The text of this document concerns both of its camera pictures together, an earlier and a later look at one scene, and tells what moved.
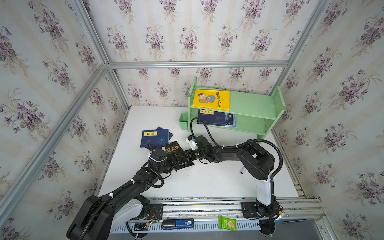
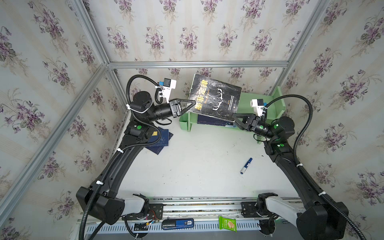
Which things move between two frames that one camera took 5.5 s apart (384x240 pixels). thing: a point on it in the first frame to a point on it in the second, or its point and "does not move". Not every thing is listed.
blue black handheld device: (177, 223) does not move
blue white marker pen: (243, 171) does not move
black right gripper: (190, 153) to (247, 122)
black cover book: (186, 161) to (214, 98)
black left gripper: (167, 157) to (174, 108)
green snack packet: (230, 224) does not move
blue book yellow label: (158, 137) does not move
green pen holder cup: (183, 121) does not move
